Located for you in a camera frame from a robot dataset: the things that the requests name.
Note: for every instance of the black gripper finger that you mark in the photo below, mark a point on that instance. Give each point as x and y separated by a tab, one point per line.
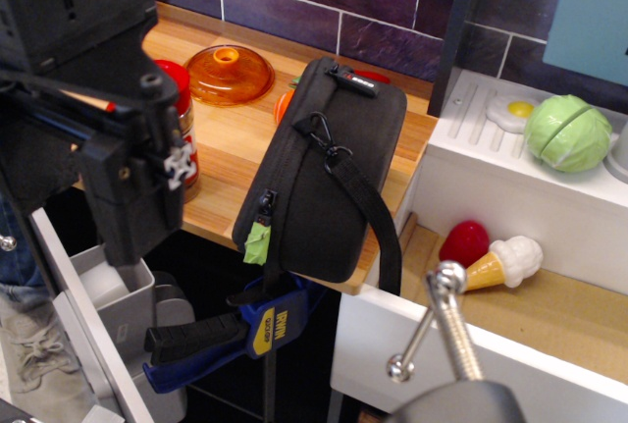
134	196

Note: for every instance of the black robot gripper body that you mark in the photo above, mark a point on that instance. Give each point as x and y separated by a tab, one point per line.
75	70

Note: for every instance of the green taped zipper pull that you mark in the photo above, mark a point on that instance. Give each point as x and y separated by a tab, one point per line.
257	244

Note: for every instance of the black zipper bag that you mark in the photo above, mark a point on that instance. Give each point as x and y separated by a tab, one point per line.
327	162

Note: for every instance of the grey plastic bin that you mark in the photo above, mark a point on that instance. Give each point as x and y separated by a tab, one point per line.
129	300

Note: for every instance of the red lidded spice jar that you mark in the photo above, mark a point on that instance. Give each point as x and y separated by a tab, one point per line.
180	76

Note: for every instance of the orange transparent pot lid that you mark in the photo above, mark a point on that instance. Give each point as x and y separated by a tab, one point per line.
229	75

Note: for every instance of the orange toy fruit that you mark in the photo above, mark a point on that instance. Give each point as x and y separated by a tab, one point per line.
281	105

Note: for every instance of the blue bar clamp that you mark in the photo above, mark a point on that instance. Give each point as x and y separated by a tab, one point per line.
183	354

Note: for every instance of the grey sneaker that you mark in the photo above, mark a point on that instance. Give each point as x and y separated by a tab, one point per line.
44	375

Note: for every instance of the red toy strawberry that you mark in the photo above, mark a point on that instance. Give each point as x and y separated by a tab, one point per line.
466	243

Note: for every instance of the white toy sink counter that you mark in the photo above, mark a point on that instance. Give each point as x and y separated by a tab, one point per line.
474	170

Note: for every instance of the toy ice cream cone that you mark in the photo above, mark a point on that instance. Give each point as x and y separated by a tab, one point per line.
507	262

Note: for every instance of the toy fried egg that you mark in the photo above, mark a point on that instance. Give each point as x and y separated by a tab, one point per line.
511	113

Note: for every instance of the green toy cabbage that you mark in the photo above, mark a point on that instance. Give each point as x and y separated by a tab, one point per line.
568	134

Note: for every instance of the white open drawer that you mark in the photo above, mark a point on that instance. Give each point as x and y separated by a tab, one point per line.
559	344

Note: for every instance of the grey metal cup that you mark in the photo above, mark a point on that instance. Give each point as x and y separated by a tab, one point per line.
616	161

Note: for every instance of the teal cabinet door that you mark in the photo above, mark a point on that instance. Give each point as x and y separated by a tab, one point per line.
589	37

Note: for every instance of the chrome drawer handle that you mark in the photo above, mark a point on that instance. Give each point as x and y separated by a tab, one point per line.
443	286

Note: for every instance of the dark metal post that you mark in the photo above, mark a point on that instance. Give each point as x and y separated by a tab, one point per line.
453	37

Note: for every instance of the grey camera mount knob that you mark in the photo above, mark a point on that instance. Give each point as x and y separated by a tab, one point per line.
462	401

